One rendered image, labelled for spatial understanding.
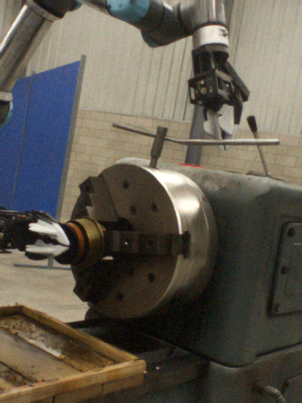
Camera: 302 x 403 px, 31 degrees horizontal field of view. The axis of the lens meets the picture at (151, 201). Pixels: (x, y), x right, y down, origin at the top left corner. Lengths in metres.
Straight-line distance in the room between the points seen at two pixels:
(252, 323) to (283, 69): 10.44
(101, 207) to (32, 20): 0.64
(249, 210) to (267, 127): 10.25
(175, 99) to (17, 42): 10.52
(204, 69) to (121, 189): 0.30
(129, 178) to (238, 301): 0.33
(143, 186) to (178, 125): 10.78
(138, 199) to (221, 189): 0.19
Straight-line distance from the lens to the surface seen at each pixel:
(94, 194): 1.10
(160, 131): 1.10
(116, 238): 1.01
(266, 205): 1.11
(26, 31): 1.55
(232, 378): 1.17
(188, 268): 1.03
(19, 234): 1.01
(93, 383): 0.89
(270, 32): 11.78
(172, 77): 12.17
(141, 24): 1.19
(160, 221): 1.03
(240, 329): 1.14
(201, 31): 1.20
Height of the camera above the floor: 1.23
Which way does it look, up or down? 3 degrees down
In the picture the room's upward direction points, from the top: 10 degrees clockwise
